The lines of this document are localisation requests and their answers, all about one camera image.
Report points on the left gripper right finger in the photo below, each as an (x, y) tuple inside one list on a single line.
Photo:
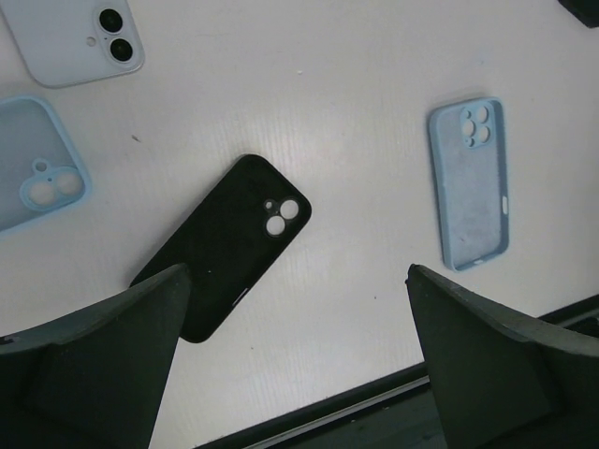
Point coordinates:
[(501, 378)]

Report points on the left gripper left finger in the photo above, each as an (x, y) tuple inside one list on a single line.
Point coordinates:
[(94, 378)]

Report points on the light blue three-hole phone case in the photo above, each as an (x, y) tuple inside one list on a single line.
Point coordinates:
[(468, 155)]

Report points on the light blue two-hole phone case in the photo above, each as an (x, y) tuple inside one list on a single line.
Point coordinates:
[(41, 169)]

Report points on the black two-hole phone case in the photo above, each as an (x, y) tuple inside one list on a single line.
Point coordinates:
[(230, 240)]

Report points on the light blue phone face down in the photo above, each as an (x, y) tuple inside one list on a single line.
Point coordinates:
[(71, 42)]

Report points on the black phone case far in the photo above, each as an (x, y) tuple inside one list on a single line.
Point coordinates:
[(586, 11)]

